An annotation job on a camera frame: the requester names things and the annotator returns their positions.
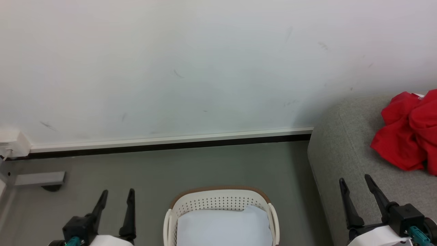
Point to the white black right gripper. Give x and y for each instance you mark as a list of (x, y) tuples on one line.
[(404, 217)]

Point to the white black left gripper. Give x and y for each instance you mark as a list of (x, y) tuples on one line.
[(80, 227)]

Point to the red garment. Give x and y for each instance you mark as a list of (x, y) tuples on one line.
[(406, 136)]

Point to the grey fabric sofa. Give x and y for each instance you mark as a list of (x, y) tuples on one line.
[(341, 153)]

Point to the black round foot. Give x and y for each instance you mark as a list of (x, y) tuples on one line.
[(51, 188)]

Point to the grey metal bar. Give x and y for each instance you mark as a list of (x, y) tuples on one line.
[(39, 178)]

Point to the white black baseboard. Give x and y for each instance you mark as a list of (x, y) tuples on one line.
[(170, 141)]

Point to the white laundry basket brown rim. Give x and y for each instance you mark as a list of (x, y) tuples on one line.
[(211, 200)]

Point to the pale white basket pad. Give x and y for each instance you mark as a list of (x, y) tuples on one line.
[(222, 229)]

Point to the white wall socket box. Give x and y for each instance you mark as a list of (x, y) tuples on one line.
[(15, 143)]

